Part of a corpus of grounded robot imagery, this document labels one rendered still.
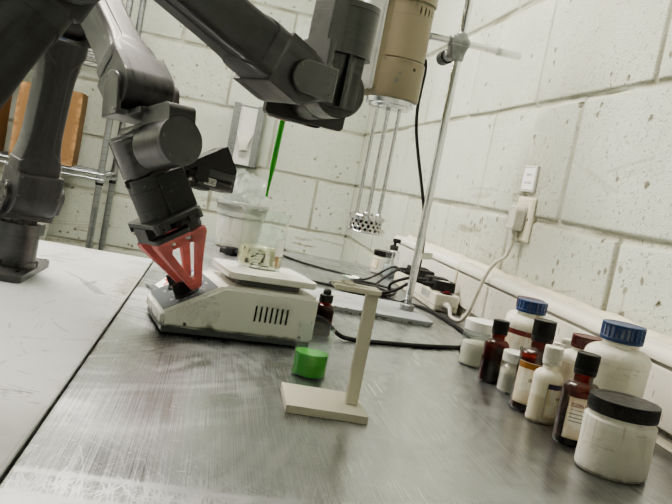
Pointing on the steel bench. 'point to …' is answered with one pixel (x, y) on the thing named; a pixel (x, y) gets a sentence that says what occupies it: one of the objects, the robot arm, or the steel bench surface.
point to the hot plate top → (264, 275)
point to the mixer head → (399, 54)
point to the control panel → (180, 298)
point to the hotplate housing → (239, 311)
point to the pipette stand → (302, 396)
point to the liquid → (275, 154)
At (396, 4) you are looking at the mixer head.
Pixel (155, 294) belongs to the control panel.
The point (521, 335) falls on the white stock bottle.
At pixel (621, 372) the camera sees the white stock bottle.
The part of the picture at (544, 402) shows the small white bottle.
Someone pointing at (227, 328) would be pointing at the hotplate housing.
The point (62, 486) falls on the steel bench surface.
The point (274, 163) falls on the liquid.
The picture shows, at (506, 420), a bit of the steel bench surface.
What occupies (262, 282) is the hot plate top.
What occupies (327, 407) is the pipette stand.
